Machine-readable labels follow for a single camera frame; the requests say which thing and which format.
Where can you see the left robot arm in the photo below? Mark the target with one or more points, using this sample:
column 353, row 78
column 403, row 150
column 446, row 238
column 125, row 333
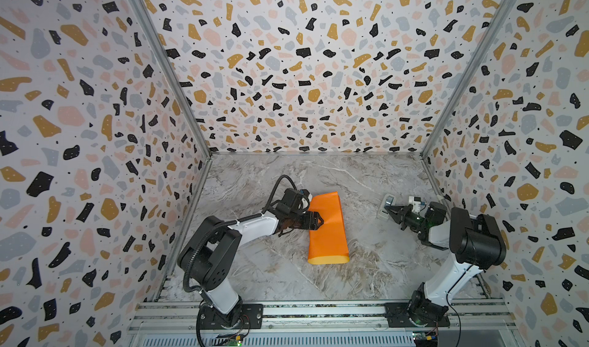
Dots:
column 209, row 254

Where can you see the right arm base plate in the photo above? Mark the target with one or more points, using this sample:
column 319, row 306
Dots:
column 406, row 315

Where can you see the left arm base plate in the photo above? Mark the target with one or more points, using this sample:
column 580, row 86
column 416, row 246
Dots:
column 230, row 317

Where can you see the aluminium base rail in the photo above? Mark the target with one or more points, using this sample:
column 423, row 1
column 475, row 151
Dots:
column 469, row 322

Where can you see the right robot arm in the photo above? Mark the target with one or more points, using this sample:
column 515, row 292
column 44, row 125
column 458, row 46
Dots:
column 474, row 243

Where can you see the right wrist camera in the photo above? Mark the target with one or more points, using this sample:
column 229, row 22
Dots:
column 418, row 205

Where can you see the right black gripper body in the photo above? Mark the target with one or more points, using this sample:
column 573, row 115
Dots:
column 414, row 223

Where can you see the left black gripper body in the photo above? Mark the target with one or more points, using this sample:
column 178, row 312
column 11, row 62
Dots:
column 297, row 220

